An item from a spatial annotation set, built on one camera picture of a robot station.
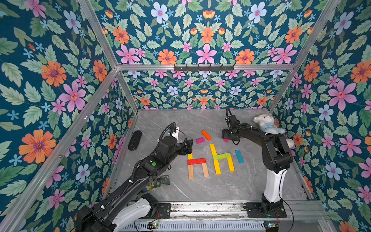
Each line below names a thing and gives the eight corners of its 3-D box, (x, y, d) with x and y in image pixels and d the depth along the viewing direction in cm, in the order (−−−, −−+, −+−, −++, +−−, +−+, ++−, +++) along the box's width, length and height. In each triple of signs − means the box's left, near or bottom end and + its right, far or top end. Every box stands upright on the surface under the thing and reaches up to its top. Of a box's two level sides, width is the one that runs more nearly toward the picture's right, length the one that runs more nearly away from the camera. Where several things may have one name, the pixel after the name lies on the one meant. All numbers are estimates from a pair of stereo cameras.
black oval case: (128, 151, 99) (126, 148, 96) (134, 133, 108) (132, 130, 106) (137, 151, 99) (135, 148, 96) (142, 133, 108) (141, 130, 106)
